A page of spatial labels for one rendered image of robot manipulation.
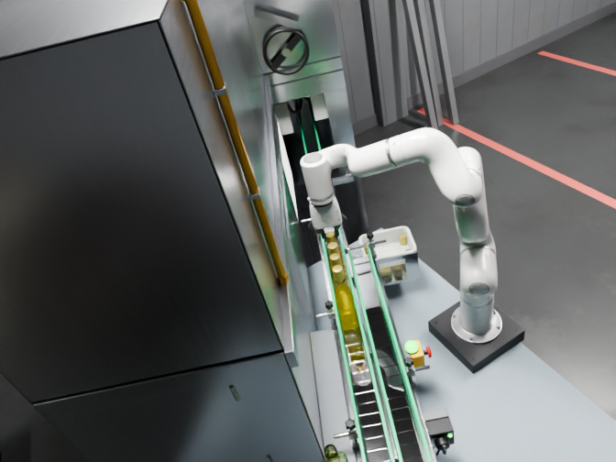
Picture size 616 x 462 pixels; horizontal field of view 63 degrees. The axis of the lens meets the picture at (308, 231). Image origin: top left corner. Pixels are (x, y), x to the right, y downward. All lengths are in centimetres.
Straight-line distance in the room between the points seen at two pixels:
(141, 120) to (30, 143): 17
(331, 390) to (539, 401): 75
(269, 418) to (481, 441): 83
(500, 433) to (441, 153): 99
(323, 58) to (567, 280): 200
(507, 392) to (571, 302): 141
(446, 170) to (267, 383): 75
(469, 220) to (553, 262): 197
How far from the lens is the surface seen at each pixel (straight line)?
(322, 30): 247
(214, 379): 124
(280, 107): 272
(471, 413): 199
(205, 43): 99
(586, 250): 369
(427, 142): 147
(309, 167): 157
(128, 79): 80
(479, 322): 203
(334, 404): 168
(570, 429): 200
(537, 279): 346
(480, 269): 176
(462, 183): 148
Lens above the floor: 247
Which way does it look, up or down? 39 degrees down
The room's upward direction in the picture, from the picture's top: 15 degrees counter-clockwise
